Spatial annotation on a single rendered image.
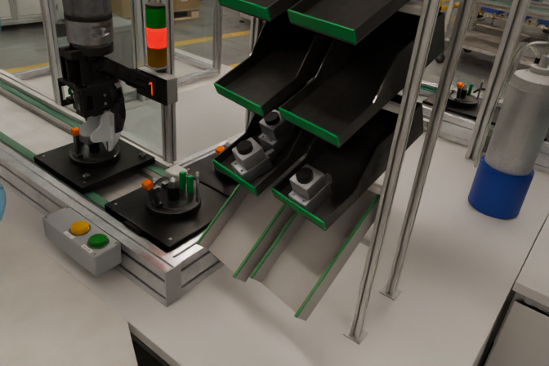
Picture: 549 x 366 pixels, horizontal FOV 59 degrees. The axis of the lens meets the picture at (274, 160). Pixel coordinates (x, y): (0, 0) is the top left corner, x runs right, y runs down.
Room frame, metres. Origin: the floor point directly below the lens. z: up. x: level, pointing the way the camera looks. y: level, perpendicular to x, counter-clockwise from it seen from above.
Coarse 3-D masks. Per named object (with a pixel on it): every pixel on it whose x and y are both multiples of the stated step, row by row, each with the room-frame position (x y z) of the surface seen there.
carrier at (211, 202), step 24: (168, 168) 1.15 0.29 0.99; (144, 192) 1.05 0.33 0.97; (168, 192) 1.00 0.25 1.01; (192, 192) 1.04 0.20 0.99; (216, 192) 1.08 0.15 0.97; (120, 216) 0.95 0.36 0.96; (144, 216) 0.95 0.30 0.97; (168, 216) 0.94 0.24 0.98; (192, 216) 0.96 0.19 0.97; (168, 240) 0.87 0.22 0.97
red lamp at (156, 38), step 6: (150, 30) 1.20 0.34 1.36; (156, 30) 1.20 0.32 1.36; (162, 30) 1.21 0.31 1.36; (150, 36) 1.20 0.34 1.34; (156, 36) 1.20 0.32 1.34; (162, 36) 1.21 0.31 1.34; (150, 42) 1.20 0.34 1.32; (156, 42) 1.20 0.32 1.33; (162, 42) 1.21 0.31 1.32; (156, 48) 1.20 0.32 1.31
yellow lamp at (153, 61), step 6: (150, 48) 1.20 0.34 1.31; (162, 48) 1.21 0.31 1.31; (150, 54) 1.20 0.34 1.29; (156, 54) 1.20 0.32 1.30; (162, 54) 1.20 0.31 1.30; (150, 60) 1.20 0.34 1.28; (156, 60) 1.20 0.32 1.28; (162, 60) 1.20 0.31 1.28; (150, 66) 1.20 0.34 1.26; (156, 66) 1.20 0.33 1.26; (162, 66) 1.20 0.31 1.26
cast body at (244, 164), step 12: (240, 144) 0.80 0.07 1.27; (252, 144) 0.80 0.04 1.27; (240, 156) 0.78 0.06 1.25; (252, 156) 0.78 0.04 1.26; (264, 156) 0.79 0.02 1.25; (276, 156) 0.83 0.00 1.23; (240, 168) 0.79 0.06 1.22; (252, 168) 0.78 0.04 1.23; (264, 168) 0.80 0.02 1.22; (252, 180) 0.79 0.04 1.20
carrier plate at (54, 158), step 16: (128, 144) 1.31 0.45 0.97; (48, 160) 1.17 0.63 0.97; (64, 160) 1.17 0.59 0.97; (128, 160) 1.21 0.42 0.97; (144, 160) 1.22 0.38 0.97; (64, 176) 1.09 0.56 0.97; (80, 176) 1.10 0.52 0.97; (96, 176) 1.11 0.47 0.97; (112, 176) 1.12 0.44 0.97; (80, 192) 1.05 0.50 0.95
